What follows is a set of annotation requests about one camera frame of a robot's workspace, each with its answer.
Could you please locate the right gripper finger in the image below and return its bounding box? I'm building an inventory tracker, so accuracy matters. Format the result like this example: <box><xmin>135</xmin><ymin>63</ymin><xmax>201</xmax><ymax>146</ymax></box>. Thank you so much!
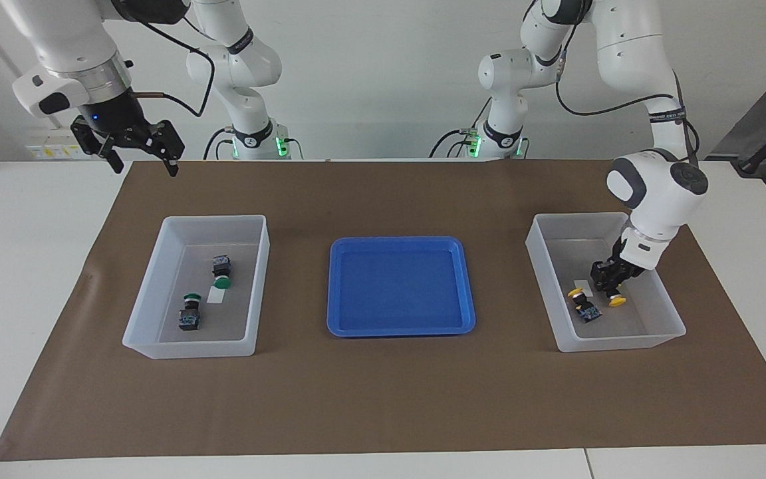
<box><xmin>150</xmin><ymin>120</ymin><xmax>186</xmax><ymax>178</ymax></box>
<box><xmin>72</xmin><ymin>116</ymin><xmax>126</xmax><ymax>175</ymax></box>

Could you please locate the yellow flush push button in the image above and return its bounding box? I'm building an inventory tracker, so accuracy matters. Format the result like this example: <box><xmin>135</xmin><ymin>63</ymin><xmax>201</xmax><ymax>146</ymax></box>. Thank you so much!
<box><xmin>568</xmin><ymin>287</ymin><xmax>603</xmax><ymax>324</ymax></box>

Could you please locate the green mushroom push button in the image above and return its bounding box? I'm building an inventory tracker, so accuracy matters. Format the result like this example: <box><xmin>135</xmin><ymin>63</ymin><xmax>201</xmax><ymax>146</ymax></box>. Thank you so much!
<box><xmin>212</xmin><ymin>254</ymin><xmax>233</xmax><ymax>289</ymax></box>

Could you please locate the green flush push button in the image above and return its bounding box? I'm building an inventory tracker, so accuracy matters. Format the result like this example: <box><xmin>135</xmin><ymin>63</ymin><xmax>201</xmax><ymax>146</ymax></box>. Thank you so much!
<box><xmin>179</xmin><ymin>293</ymin><xmax>202</xmax><ymax>332</ymax></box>

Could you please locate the translucent white plastic box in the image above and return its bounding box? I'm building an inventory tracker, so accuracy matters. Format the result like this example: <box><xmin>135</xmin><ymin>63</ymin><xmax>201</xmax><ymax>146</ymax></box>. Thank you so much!
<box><xmin>122</xmin><ymin>214</ymin><xmax>271</xmax><ymax>360</ymax></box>
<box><xmin>525</xmin><ymin>212</ymin><xmax>687</xmax><ymax>353</ymax></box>

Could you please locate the blue plastic tray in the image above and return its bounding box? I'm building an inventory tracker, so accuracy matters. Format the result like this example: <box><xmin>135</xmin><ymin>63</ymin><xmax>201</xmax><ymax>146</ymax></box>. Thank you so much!
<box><xmin>326</xmin><ymin>236</ymin><xmax>477</xmax><ymax>338</ymax></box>

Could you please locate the brown table mat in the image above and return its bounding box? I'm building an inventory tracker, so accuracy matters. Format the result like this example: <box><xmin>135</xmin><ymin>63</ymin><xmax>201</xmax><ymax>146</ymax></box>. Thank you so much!
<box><xmin>0</xmin><ymin>160</ymin><xmax>766</xmax><ymax>462</ymax></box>

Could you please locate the black right base cable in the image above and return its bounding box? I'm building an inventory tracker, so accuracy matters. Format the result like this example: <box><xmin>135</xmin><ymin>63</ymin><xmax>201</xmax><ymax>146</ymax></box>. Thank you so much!
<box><xmin>203</xmin><ymin>126</ymin><xmax>234</xmax><ymax>160</ymax></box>

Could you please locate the black base cable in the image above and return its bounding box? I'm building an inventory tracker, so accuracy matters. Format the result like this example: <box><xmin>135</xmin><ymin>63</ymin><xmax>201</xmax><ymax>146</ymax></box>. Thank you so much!
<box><xmin>430</xmin><ymin>100</ymin><xmax>493</xmax><ymax>159</ymax></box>
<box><xmin>203</xmin><ymin>126</ymin><xmax>234</xmax><ymax>160</ymax></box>

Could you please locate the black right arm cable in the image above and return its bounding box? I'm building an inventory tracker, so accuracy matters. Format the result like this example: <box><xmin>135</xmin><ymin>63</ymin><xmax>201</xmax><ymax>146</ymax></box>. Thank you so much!
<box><xmin>132</xmin><ymin>13</ymin><xmax>216</xmax><ymax>119</ymax></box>

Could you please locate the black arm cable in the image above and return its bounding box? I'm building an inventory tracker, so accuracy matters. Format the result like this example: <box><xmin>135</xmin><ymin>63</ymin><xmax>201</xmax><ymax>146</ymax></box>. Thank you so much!
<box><xmin>555</xmin><ymin>47</ymin><xmax>702</xmax><ymax>167</ymax></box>
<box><xmin>132</xmin><ymin>13</ymin><xmax>216</xmax><ymax>119</ymax></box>

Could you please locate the white wall socket box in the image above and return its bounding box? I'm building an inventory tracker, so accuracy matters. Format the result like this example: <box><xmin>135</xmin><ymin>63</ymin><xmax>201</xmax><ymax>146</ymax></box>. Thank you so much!
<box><xmin>26</xmin><ymin>130</ymin><xmax>91</xmax><ymax>160</ymax></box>

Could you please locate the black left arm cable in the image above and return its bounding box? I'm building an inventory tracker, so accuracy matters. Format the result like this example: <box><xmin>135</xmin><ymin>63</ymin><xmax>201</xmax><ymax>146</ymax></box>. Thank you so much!
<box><xmin>555</xmin><ymin>47</ymin><xmax>702</xmax><ymax>167</ymax></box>

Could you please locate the black left base cable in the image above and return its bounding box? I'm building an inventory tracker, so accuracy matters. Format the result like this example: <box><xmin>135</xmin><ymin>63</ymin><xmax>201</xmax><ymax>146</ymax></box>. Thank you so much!
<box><xmin>430</xmin><ymin>100</ymin><xmax>493</xmax><ymax>159</ymax></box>

